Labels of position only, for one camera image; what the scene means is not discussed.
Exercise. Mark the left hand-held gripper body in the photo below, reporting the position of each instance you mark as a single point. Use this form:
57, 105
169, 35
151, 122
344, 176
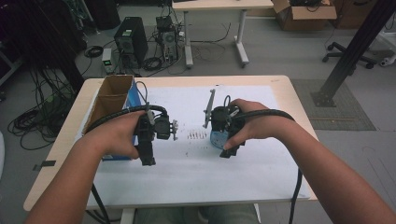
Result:
162, 127

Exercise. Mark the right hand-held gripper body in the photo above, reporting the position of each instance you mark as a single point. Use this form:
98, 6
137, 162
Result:
221, 116

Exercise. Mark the light blue round cup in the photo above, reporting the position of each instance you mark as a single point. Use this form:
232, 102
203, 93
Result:
216, 140

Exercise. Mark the blue cardboard box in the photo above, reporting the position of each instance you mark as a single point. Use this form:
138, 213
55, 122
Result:
112, 90

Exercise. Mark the person's left hand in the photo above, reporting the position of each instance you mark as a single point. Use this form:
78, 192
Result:
116, 137

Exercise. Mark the person's right hand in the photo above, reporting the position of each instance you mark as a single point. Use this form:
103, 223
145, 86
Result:
261, 126

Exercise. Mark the white table mat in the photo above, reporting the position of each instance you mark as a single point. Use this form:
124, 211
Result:
199, 177

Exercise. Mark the white table leg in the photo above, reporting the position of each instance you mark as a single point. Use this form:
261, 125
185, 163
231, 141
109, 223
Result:
127, 216

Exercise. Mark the grey power supply unit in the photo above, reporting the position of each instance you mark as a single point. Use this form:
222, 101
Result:
107, 60

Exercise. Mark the small open computer case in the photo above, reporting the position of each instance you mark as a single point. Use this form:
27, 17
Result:
168, 37

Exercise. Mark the large black computer tower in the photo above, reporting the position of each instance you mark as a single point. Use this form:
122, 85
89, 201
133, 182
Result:
130, 40

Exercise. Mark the black tape strip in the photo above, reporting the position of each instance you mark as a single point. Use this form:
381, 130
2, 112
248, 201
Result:
45, 164

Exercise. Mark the grey floor mat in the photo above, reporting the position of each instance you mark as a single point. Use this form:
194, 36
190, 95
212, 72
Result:
342, 121

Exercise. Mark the white-legged wooden desk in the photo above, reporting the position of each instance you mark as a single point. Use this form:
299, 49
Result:
218, 6

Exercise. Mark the black bin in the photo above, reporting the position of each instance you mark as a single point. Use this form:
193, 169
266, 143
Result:
102, 14

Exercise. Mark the open brown cardboard box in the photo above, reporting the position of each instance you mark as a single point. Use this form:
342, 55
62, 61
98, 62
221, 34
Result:
305, 15

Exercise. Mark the black office chair base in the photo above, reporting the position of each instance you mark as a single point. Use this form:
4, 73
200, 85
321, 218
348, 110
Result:
339, 51

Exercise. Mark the large brown cardboard box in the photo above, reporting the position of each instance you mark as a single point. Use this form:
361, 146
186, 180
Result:
351, 12

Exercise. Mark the small white device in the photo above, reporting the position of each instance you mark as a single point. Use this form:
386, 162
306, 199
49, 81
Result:
387, 61

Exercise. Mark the black metal stand post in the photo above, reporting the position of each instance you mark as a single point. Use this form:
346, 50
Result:
351, 49

